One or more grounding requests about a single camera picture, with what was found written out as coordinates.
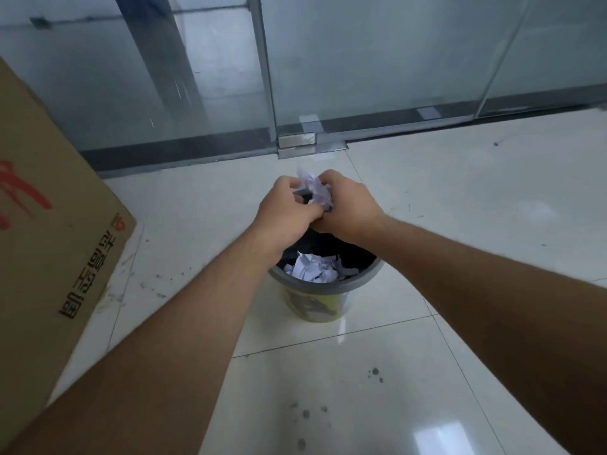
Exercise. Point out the person's right hand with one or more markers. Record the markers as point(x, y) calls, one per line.
point(352, 210)

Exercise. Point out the person's left hand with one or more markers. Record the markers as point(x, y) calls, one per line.
point(280, 210)

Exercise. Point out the person's right fingers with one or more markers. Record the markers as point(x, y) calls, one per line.
point(327, 180)

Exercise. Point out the person's left thumb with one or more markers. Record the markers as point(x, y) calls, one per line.
point(308, 207)

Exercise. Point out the white paper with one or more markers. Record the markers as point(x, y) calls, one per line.
point(316, 190)

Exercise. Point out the person's right forearm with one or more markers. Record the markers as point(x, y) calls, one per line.
point(498, 307)

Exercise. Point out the person's left forearm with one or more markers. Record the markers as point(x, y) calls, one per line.
point(156, 355)

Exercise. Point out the metal glass door floor hinge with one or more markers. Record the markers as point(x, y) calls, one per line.
point(298, 144)

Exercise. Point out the black bin liner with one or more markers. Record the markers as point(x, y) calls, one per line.
point(332, 253)

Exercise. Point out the crumpled white paper scraps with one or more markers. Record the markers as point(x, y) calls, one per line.
point(316, 269)

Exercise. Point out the grey rimmed yellow waste bin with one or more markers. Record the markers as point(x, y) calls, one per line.
point(322, 291)

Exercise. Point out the frosted glass door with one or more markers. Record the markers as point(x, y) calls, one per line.
point(379, 56)

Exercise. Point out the brown cardboard box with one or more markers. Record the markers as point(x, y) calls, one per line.
point(45, 246)

